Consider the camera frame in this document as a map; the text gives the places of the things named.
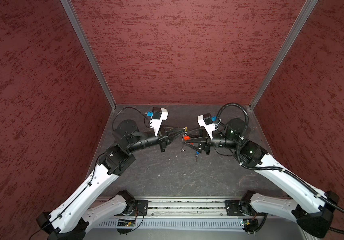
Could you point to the aluminium corner post left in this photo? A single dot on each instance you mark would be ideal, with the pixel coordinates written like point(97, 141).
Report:
point(82, 37)

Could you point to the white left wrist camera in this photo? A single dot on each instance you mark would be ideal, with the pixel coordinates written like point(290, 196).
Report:
point(158, 115)

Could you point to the silver keyring with keys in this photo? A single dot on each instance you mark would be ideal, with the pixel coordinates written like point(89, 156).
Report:
point(184, 146)

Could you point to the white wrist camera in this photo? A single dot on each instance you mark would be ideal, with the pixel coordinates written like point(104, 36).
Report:
point(207, 121)
point(158, 115)

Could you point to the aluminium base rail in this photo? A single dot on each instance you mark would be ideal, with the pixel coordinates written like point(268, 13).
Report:
point(212, 207)

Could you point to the blue capped key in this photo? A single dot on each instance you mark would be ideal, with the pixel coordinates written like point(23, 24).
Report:
point(196, 155)

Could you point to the aluminium corner post right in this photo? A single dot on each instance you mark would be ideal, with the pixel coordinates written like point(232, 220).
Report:
point(295, 30)

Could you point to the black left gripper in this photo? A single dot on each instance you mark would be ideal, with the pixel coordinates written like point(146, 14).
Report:
point(171, 130)

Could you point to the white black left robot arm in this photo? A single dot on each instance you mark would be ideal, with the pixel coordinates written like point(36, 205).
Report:
point(76, 216)

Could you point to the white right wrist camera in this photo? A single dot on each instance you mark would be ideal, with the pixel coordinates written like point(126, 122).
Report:
point(207, 121)

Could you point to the aluminium corner post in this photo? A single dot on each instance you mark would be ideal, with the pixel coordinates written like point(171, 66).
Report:
point(295, 30)
point(82, 37)

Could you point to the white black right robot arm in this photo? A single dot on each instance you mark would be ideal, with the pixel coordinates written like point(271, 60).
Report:
point(312, 209)

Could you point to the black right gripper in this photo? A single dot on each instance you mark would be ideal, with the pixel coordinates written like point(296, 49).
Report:
point(199, 149)

